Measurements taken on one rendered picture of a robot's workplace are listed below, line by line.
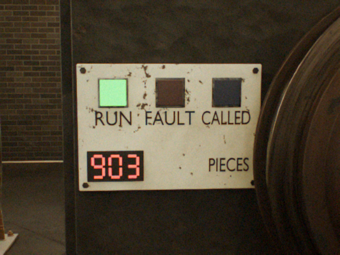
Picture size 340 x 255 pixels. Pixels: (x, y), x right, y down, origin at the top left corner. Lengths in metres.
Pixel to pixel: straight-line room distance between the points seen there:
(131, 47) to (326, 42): 0.27
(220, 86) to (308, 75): 0.15
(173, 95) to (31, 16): 6.21
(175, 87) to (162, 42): 0.07
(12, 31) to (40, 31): 0.38
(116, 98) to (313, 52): 0.27
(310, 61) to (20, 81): 6.37
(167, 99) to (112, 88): 0.08
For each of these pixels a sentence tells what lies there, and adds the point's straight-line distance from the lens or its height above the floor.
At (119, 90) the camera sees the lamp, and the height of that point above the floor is 1.20.
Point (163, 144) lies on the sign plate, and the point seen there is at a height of 1.13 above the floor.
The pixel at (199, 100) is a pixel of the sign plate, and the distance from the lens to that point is 0.66.
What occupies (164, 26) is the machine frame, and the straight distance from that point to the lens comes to 0.68.
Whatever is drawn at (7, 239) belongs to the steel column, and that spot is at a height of 0.03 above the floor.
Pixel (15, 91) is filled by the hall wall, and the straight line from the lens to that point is 6.84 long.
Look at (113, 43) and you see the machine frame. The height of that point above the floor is 1.27.
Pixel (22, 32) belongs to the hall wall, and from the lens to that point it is 6.84.
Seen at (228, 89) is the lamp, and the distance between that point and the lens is 0.67.
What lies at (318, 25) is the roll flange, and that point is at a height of 1.29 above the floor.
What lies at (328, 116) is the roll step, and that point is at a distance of 0.55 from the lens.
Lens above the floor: 1.22
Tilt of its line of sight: 6 degrees down
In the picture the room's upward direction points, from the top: straight up
